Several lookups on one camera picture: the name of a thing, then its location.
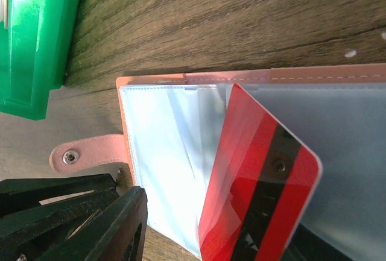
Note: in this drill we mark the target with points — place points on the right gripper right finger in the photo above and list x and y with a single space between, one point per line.
307 246

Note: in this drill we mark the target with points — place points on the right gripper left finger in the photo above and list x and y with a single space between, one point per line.
118 233

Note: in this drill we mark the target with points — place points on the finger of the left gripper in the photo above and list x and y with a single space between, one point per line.
32 232
25 193

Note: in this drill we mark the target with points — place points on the pink leather card holder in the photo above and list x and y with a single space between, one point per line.
172 126

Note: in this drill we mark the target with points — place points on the red white card stack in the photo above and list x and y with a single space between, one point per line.
4 12

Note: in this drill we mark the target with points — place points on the left green bin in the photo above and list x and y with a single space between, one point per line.
34 54

